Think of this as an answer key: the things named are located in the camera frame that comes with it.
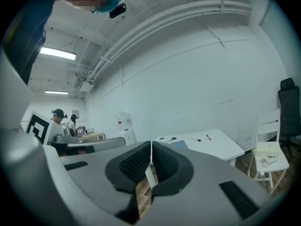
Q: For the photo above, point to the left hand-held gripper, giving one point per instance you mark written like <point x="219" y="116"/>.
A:
<point x="70" y="139"/>

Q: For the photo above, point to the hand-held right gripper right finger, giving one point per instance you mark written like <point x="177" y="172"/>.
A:
<point x="169" y="168"/>

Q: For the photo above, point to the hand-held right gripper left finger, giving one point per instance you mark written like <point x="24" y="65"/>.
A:
<point x="131" y="166"/>

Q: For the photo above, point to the blue notebook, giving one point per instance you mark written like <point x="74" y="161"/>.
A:
<point x="179" y="144"/>

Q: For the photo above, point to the white marker pen black cap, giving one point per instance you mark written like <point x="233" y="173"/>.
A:
<point x="195" y="139"/>

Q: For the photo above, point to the red pen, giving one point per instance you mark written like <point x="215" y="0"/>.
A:
<point x="208" y="137"/>

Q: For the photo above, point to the white desk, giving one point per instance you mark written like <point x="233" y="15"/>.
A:
<point x="218" y="147"/>

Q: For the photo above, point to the wooden table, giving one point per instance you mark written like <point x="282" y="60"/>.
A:
<point x="92" y="135"/>

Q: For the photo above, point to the white water dispenser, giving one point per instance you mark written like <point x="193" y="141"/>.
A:
<point x="123" y="123"/>

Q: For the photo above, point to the short ceiling light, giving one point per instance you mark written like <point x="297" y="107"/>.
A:
<point x="56" y="92"/>

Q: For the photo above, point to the long ceiling light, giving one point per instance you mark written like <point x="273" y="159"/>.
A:
<point x="57" y="53"/>

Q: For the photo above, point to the small white items on chair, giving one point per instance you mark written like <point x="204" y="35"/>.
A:
<point x="265" y="161"/>

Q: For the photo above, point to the white notebook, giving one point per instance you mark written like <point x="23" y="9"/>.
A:
<point x="269" y="147"/>

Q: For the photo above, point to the white wooden chair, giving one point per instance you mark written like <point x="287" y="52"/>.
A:
<point x="266" y="126"/>

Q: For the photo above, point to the person's dark blue shirt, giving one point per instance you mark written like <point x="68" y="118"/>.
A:
<point x="28" y="32"/>

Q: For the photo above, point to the black mesh office chair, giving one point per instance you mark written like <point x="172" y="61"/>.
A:
<point x="289" y="109"/>

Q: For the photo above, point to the white ceiling pipes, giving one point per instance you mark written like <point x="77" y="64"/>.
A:
<point x="150" y="25"/>

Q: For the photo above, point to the framed wall notice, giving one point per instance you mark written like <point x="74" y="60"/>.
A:
<point x="76" y="114"/>

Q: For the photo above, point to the white wall-mounted box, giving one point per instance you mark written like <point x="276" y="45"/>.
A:
<point x="84" y="86"/>

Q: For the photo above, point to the black head-worn camera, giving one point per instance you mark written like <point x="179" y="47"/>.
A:
<point x="118" y="10"/>

